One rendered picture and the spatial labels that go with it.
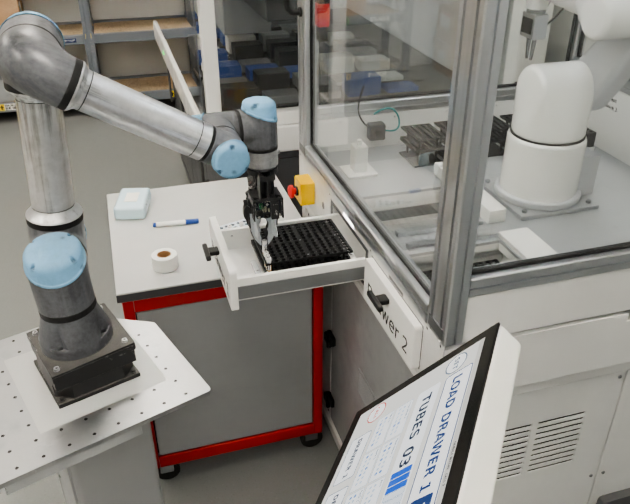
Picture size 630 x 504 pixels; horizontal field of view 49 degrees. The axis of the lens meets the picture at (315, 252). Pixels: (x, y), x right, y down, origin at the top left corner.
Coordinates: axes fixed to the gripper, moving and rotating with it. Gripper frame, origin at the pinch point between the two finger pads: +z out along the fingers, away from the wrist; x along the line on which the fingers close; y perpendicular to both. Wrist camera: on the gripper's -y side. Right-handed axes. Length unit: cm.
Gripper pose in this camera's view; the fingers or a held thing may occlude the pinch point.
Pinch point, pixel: (263, 238)
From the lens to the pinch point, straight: 168.9
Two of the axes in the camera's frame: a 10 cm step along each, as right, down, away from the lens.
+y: 2.9, 4.9, -8.2
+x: 9.6, -1.5, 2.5
